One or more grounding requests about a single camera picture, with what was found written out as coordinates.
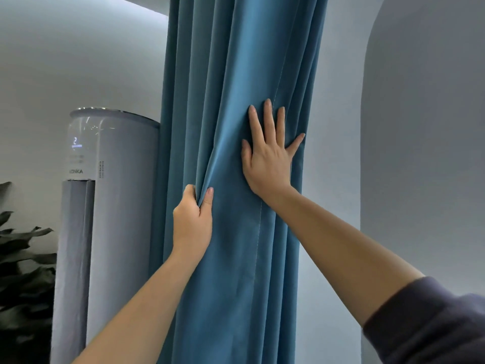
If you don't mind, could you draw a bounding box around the dark green leafy plant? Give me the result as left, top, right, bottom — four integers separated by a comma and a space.
0, 181, 57, 364

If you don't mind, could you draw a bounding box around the person's right forearm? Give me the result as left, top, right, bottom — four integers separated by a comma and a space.
261, 186, 425, 327

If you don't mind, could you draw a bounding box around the person's left forearm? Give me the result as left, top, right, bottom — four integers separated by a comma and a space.
72, 246, 201, 364

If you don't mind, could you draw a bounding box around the white tower air conditioner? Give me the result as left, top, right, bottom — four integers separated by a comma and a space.
50, 107, 161, 364

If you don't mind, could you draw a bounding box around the person's left hand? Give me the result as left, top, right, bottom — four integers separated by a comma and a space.
172, 184, 214, 256

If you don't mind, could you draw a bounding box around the blue curtain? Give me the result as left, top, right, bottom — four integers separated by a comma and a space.
149, 0, 330, 364

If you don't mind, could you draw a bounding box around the person's right hand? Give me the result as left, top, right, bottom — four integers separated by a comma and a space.
241, 98, 306, 200

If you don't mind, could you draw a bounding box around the dark grey sleeve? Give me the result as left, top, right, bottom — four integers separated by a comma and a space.
362, 277, 485, 364

